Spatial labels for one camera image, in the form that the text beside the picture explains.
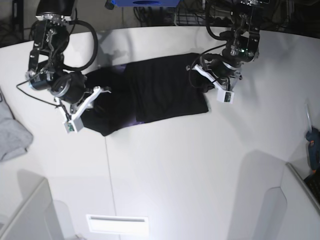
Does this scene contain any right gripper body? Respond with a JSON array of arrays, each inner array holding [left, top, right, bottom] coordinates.
[[50, 72, 112, 120]]

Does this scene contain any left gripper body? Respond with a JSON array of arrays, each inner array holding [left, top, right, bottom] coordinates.
[[186, 58, 243, 93]]

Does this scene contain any black T-shirt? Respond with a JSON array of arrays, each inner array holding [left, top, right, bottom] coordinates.
[[81, 53, 209, 137]]

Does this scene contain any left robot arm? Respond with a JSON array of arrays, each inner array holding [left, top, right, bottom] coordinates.
[[188, 0, 269, 92]]

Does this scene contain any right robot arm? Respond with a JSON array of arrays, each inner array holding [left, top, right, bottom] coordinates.
[[25, 0, 99, 112]]

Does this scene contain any grey cloth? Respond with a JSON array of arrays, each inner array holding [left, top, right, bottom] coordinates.
[[0, 91, 34, 162]]

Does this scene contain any blue box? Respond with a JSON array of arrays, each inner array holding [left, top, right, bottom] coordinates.
[[111, 0, 180, 7]]

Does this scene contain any blue glue gun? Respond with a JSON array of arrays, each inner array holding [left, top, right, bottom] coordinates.
[[305, 102, 320, 171]]

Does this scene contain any black keyboard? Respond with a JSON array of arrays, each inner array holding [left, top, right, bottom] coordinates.
[[304, 170, 320, 203]]

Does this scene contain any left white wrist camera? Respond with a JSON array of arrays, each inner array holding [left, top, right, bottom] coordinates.
[[217, 89, 235, 104]]

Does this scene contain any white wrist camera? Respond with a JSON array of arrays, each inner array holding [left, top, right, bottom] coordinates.
[[63, 118, 84, 134], [217, 89, 235, 104]]

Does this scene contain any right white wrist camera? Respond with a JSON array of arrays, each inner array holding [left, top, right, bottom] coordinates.
[[63, 118, 84, 134]]

